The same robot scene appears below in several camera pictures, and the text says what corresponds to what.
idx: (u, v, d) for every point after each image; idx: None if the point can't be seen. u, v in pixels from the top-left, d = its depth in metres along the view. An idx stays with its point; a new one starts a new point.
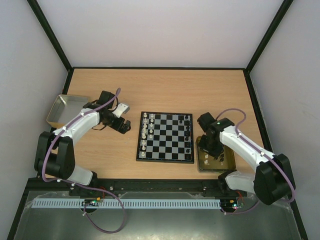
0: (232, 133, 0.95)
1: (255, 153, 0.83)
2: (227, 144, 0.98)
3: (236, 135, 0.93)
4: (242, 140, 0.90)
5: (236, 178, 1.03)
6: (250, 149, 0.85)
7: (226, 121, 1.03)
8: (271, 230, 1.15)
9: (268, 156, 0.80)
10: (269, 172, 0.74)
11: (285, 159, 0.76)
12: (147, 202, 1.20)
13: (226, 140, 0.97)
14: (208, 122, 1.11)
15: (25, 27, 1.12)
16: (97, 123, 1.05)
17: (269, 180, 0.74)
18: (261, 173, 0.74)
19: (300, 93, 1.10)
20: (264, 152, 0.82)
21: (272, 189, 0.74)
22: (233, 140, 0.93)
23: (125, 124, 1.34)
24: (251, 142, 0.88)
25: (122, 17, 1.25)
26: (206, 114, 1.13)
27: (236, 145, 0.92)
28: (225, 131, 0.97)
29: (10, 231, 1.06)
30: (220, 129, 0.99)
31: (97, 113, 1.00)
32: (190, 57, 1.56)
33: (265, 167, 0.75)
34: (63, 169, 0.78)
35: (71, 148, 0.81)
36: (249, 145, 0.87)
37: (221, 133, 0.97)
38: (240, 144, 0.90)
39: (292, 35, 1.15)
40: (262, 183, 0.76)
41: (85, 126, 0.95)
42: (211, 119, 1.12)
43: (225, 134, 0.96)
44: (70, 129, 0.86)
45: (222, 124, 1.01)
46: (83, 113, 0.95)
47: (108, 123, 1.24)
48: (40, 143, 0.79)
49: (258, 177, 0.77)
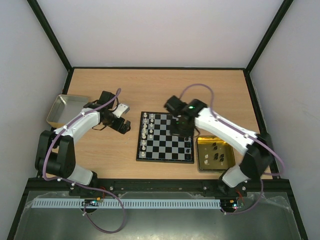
0: (208, 117, 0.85)
1: (237, 137, 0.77)
2: (203, 128, 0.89)
3: (214, 118, 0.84)
4: (222, 123, 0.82)
5: (231, 175, 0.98)
6: (233, 133, 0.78)
7: (198, 103, 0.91)
8: (272, 230, 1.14)
9: (253, 136, 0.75)
10: (258, 154, 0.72)
11: (267, 135, 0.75)
12: (147, 202, 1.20)
13: (204, 125, 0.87)
14: (177, 104, 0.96)
15: (25, 26, 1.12)
16: (97, 123, 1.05)
17: (259, 159, 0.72)
18: (252, 157, 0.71)
19: (300, 93, 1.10)
20: (246, 132, 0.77)
21: (261, 167, 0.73)
22: (211, 125, 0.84)
23: (125, 124, 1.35)
24: (229, 123, 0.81)
25: (122, 15, 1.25)
26: (173, 97, 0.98)
27: (216, 130, 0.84)
28: (202, 115, 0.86)
29: (10, 229, 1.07)
30: (195, 115, 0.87)
31: (97, 113, 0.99)
32: (190, 57, 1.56)
33: (254, 149, 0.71)
34: (64, 168, 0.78)
35: (72, 147, 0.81)
36: (229, 127, 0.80)
37: (197, 118, 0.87)
38: (218, 129, 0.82)
39: (292, 35, 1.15)
40: (251, 163, 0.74)
41: (86, 126, 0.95)
42: (178, 100, 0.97)
43: (202, 120, 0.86)
44: (71, 128, 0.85)
45: (195, 107, 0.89)
46: (84, 113, 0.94)
47: (108, 123, 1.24)
48: (40, 142, 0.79)
49: (248, 160, 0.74)
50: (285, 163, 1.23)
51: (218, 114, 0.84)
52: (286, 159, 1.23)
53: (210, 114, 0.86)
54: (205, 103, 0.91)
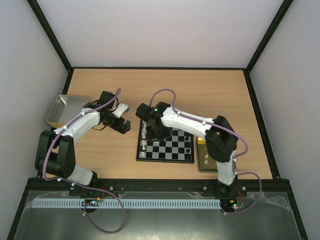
0: (172, 114, 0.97)
1: (198, 125, 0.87)
2: (171, 126, 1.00)
3: (176, 114, 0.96)
4: (183, 117, 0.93)
5: (221, 171, 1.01)
6: (193, 122, 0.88)
7: (162, 105, 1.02)
8: (272, 230, 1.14)
9: (210, 121, 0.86)
10: (216, 136, 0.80)
11: (222, 119, 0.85)
12: (147, 202, 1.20)
13: (170, 123, 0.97)
14: (145, 111, 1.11)
15: (25, 26, 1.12)
16: (97, 123, 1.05)
17: (219, 142, 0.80)
18: (210, 140, 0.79)
19: (300, 93, 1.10)
20: (204, 119, 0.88)
21: (224, 149, 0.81)
22: (175, 120, 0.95)
23: (125, 124, 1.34)
24: (190, 115, 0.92)
25: (122, 15, 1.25)
26: (141, 105, 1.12)
27: (179, 124, 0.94)
28: (166, 114, 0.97)
29: (9, 230, 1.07)
30: (160, 115, 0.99)
31: (97, 113, 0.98)
32: (190, 57, 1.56)
33: (211, 133, 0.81)
34: (63, 168, 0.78)
35: (71, 147, 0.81)
36: (189, 119, 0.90)
37: (162, 118, 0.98)
38: (181, 122, 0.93)
39: (292, 35, 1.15)
40: (213, 148, 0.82)
41: (86, 126, 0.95)
42: (147, 108, 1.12)
43: (167, 118, 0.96)
44: (71, 128, 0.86)
45: (159, 109, 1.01)
46: (84, 113, 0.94)
47: (108, 123, 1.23)
48: (40, 142, 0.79)
49: (209, 145, 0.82)
50: (285, 163, 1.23)
51: (178, 110, 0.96)
52: (285, 159, 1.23)
53: (172, 111, 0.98)
54: (168, 104, 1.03)
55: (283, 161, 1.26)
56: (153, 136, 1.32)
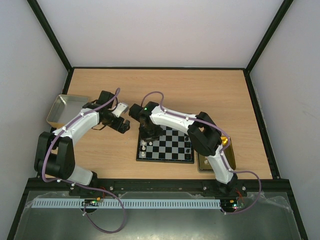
0: (159, 112, 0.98)
1: (182, 121, 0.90)
2: (160, 123, 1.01)
3: (162, 112, 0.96)
4: (169, 114, 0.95)
5: (216, 169, 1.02)
6: (177, 119, 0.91)
7: (152, 103, 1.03)
8: (272, 230, 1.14)
9: (192, 117, 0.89)
10: (197, 131, 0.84)
11: (205, 115, 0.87)
12: (147, 202, 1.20)
13: (158, 120, 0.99)
14: (137, 112, 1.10)
15: (25, 26, 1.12)
16: (97, 123, 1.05)
17: (200, 136, 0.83)
18: (192, 134, 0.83)
19: (300, 93, 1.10)
20: (188, 116, 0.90)
21: (206, 143, 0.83)
22: (162, 117, 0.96)
23: (125, 124, 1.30)
24: (175, 112, 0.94)
25: (123, 15, 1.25)
26: (134, 106, 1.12)
27: (166, 121, 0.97)
28: (153, 112, 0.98)
29: (9, 231, 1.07)
30: (149, 114, 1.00)
31: (97, 113, 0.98)
32: (190, 57, 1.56)
33: (193, 128, 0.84)
34: (63, 169, 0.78)
35: (71, 148, 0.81)
36: (175, 116, 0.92)
37: (151, 116, 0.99)
38: (168, 119, 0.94)
39: (292, 34, 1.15)
40: (196, 142, 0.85)
41: (85, 126, 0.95)
42: (139, 108, 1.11)
43: (154, 116, 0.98)
44: (70, 129, 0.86)
45: (149, 109, 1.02)
46: (83, 113, 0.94)
47: (107, 123, 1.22)
48: (40, 143, 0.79)
49: (193, 139, 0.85)
50: (285, 163, 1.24)
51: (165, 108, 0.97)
52: (286, 159, 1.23)
53: (159, 109, 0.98)
54: (157, 103, 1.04)
55: (283, 161, 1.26)
56: (147, 136, 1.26)
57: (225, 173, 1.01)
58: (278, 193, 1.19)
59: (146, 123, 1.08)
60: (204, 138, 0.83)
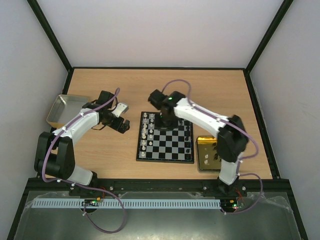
0: (186, 106, 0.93)
1: (212, 121, 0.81)
2: (184, 118, 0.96)
3: (190, 106, 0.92)
4: (197, 110, 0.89)
5: (223, 169, 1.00)
6: (206, 117, 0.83)
7: (177, 94, 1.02)
8: (272, 230, 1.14)
9: (224, 119, 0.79)
10: (229, 135, 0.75)
11: (238, 119, 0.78)
12: (147, 202, 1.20)
13: (182, 114, 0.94)
14: (159, 100, 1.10)
15: (25, 26, 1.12)
16: (97, 123, 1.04)
17: (230, 141, 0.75)
18: (222, 137, 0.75)
19: (300, 93, 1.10)
20: (220, 116, 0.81)
21: (233, 149, 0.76)
22: (188, 112, 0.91)
23: (125, 124, 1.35)
24: (204, 109, 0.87)
25: (123, 16, 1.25)
26: (155, 92, 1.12)
27: (192, 117, 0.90)
28: (180, 104, 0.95)
29: (9, 231, 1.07)
30: (174, 105, 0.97)
31: (97, 113, 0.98)
32: (190, 57, 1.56)
33: (224, 131, 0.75)
34: (63, 169, 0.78)
35: (71, 148, 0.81)
36: (204, 114, 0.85)
37: (176, 108, 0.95)
38: (194, 115, 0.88)
39: (292, 34, 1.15)
40: (224, 145, 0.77)
41: (85, 126, 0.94)
42: (161, 96, 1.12)
43: (180, 109, 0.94)
44: (70, 129, 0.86)
45: (174, 98, 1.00)
46: (83, 113, 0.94)
47: (106, 123, 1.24)
48: (40, 143, 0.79)
49: (220, 142, 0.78)
50: (285, 163, 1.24)
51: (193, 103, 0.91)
52: (286, 159, 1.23)
53: (187, 103, 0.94)
54: (183, 95, 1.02)
55: (283, 161, 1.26)
56: (161, 125, 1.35)
57: (233, 176, 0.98)
58: (278, 193, 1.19)
59: (167, 113, 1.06)
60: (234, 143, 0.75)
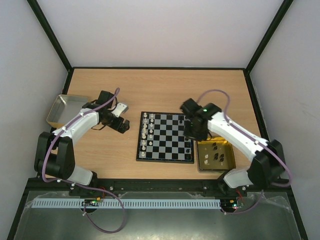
0: (222, 121, 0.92)
1: (248, 143, 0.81)
2: (217, 132, 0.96)
3: (226, 123, 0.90)
4: (233, 127, 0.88)
5: (233, 176, 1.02)
6: (243, 137, 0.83)
7: (213, 107, 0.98)
8: (272, 230, 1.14)
9: (263, 143, 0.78)
10: (265, 162, 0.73)
11: (278, 145, 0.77)
12: (147, 202, 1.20)
13: (216, 128, 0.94)
14: (193, 109, 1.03)
15: (26, 25, 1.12)
16: (96, 123, 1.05)
17: (265, 167, 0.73)
18: (258, 163, 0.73)
19: (300, 93, 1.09)
20: (258, 139, 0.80)
21: (268, 176, 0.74)
22: (223, 128, 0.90)
23: (124, 124, 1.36)
24: (241, 129, 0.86)
25: (123, 16, 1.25)
26: (190, 101, 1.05)
27: (227, 134, 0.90)
28: (215, 119, 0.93)
29: (9, 231, 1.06)
30: (208, 118, 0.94)
31: (97, 113, 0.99)
32: (190, 57, 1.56)
33: (262, 156, 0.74)
34: (63, 169, 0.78)
35: (71, 149, 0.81)
36: (241, 133, 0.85)
37: (209, 121, 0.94)
38: (230, 132, 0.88)
39: (292, 34, 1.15)
40: (258, 171, 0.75)
41: (85, 126, 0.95)
42: (195, 106, 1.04)
43: (215, 123, 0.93)
44: (70, 129, 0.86)
45: (209, 111, 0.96)
46: (83, 113, 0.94)
47: (107, 123, 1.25)
48: (40, 143, 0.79)
49: (254, 167, 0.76)
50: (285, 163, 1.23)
51: (230, 119, 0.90)
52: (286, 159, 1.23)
53: (223, 118, 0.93)
54: (219, 108, 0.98)
55: None
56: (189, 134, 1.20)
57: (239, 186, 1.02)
58: (278, 193, 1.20)
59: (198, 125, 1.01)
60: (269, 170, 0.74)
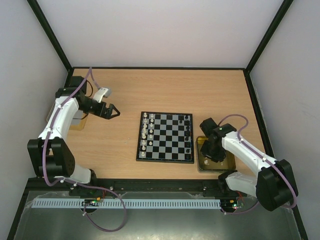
0: (234, 138, 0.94)
1: (256, 159, 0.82)
2: (229, 150, 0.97)
3: (238, 140, 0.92)
4: (245, 145, 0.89)
5: (237, 180, 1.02)
6: (251, 154, 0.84)
7: (229, 126, 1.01)
8: (272, 231, 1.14)
9: (270, 161, 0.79)
10: (271, 180, 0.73)
11: (288, 165, 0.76)
12: (147, 202, 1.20)
13: (228, 145, 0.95)
14: (210, 128, 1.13)
15: (25, 25, 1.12)
16: (77, 108, 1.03)
17: (271, 185, 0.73)
18: (263, 179, 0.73)
19: (300, 93, 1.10)
20: (266, 157, 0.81)
21: (273, 194, 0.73)
22: (235, 145, 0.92)
23: (109, 109, 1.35)
24: (252, 146, 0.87)
25: (123, 16, 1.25)
26: (209, 120, 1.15)
27: (237, 151, 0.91)
28: (228, 136, 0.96)
29: (9, 231, 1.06)
30: (222, 135, 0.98)
31: (74, 99, 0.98)
32: (190, 57, 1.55)
33: (267, 173, 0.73)
34: (65, 167, 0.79)
35: (64, 147, 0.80)
36: (250, 150, 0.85)
37: (223, 138, 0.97)
38: (240, 149, 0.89)
39: (292, 34, 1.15)
40: (263, 188, 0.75)
41: (68, 118, 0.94)
42: (213, 125, 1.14)
43: (227, 140, 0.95)
44: (55, 128, 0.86)
45: (224, 129, 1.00)
46: (60, 105, 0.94)
47: (89, 110, 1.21)
48: (31, 152, 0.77)
49: (260, 183, 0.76)
50: None
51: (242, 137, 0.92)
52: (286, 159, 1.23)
53: (235, 136, 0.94)
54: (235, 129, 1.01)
55: None
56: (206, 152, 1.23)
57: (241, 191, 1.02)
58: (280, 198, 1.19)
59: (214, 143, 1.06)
60: (275, 189, 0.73)
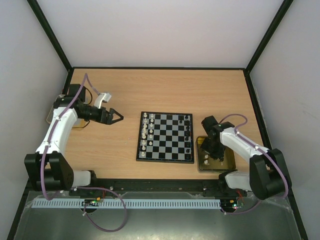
0: (231, 132, 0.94)
1: (249, 148, 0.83)
2: (227, 144, 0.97)
3: (233, 134, 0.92)
4: (240, 137, 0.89)
5: (236, 178, 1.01)
6: (245, 144, 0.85)
7: (228, 123, 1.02)
8: (272, 231, 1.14)
9: (263, 149, 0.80)
10: (261, 165, 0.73)
11: (279, 153, 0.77)
12: (147, 202, 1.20)
13: (225, 139, 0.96)
14: (211, 124, 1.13)
15: (25, 25, 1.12)
16: (75, 118, 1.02)
17: (260, 170, 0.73)
18: (254, 164, 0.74)
19: (300, 93, 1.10)
20: (259, 146, 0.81)
21: (264, 180, 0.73)
22: (231, 138, 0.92)
23: (109, 113, 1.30)
24: (247, 138, 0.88)
25: (124, 16, 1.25)
26: (210, 117, 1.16)
27: (233, 144, 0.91)
28: (226, 130, 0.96)
29: (9, 231, 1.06)
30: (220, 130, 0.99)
31: (72, 109, 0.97)
32: (191, 57, 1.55)
33: (258, 159, 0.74)
34: (64, 181, 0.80)
35: (63, 161, 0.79)
36: (245, 142, 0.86)
37: (221, 132, 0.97)
38: (235, 141, 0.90)
39: (292, 34, 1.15)
40: (254, 175, 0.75)
41: (66, 129, 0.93)
42: (214, 122, 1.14)
43: (225, 134, 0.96)
44: (53, 142, 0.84)
45: (223, 126, 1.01)
46: (58, 117, 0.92)
47: (89, 116, 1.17)
48: (28, 167, 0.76)
49: (251, 170, 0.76)
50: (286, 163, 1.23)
51: (237, 130, 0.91)
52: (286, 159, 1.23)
53: (232, 131, 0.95)
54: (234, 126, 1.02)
55: None
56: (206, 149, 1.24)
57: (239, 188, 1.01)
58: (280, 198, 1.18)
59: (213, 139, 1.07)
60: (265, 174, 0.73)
